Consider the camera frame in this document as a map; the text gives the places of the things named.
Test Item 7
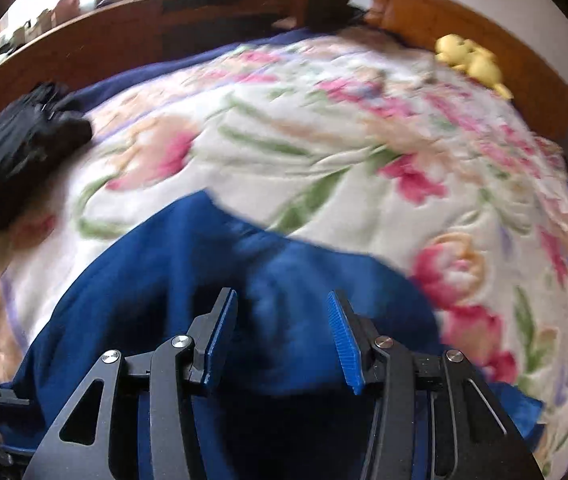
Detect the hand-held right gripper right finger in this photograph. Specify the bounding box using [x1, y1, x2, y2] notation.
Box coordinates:
[326, 290, 545, 480]

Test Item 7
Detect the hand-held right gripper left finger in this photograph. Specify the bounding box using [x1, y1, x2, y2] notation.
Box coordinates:
[23, 287, 239, 480]

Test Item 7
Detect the blue wool coat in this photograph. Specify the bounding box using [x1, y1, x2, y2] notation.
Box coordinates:
[0, 190, 547, 480]

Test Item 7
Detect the wooden chair with dark clothes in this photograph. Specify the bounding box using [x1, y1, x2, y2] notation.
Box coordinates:
[300, 0, 365, 32]

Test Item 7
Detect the floral blanket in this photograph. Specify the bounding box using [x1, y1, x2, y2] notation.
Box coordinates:
[0, 35, 568, 467]

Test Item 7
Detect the black jacket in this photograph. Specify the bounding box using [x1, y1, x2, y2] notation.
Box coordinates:
[0, 81, 94, 262]

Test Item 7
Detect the navy bedsheet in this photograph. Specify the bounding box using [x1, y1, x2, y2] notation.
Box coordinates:
[71, 27, 311, 111]

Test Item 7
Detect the yellow plush toy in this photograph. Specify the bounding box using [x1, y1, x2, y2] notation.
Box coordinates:
[434, 33, 514, 100]

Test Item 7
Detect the wooden desk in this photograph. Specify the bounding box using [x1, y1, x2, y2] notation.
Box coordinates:
[0, 0, 311, 132]

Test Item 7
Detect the wooden headboard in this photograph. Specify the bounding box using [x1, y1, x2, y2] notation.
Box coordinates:
[364, 0, 568, 128]

